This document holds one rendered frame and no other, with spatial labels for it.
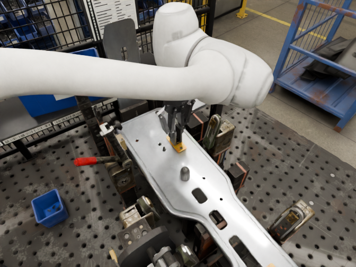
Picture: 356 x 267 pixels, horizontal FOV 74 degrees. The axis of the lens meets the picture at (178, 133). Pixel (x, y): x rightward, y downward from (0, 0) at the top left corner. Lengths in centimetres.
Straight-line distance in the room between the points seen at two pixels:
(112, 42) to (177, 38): 34
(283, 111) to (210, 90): 220
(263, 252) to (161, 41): 57
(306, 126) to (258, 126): 122
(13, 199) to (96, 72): 98
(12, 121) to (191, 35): 76
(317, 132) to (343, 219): 141
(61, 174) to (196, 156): 69
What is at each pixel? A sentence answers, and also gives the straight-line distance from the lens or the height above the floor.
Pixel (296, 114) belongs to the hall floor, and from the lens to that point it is 263.
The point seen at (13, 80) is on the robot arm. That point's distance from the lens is 37.
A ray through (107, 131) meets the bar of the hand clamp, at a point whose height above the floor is 122.
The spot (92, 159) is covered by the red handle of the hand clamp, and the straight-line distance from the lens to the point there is 69.
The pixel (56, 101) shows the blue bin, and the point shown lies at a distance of 99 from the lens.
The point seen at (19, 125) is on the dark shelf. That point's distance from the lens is 103.
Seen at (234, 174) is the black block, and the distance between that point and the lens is 80.
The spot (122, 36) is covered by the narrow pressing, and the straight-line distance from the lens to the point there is 83.
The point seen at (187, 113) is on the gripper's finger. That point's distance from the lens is 75.
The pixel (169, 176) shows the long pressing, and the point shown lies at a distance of 77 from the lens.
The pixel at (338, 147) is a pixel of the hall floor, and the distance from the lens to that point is 252.
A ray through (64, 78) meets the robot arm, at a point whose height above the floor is 147.
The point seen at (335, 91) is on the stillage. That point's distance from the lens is 282.
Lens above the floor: 166
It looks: 50 degrees down
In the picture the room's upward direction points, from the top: straight up
